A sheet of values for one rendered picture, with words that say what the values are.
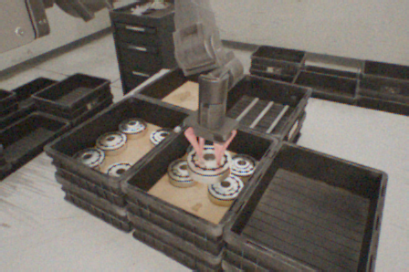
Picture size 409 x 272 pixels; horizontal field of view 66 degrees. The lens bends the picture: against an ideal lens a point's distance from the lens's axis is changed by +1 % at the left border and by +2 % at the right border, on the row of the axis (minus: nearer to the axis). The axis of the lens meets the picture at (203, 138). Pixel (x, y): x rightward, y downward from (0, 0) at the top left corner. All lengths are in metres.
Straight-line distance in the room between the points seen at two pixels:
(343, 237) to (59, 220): 0.84
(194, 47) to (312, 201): 0.58
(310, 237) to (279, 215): 0.09
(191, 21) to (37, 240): 0.80
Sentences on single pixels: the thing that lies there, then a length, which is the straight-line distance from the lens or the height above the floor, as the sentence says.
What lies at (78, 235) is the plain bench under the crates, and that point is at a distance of 1.06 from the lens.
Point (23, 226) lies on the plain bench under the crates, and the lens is 1.16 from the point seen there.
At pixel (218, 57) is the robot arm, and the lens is 0.57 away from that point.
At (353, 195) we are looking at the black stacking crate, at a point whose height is 0.83.
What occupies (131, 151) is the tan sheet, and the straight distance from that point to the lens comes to 1.10.
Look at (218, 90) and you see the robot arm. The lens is 0.59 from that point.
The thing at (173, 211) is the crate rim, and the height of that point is 0.93.
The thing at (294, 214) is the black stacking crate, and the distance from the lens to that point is 0.91.
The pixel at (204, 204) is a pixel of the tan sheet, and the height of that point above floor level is 0.83.
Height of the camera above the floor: 1.49
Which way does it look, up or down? 36 degrees down
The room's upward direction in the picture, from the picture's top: straight up
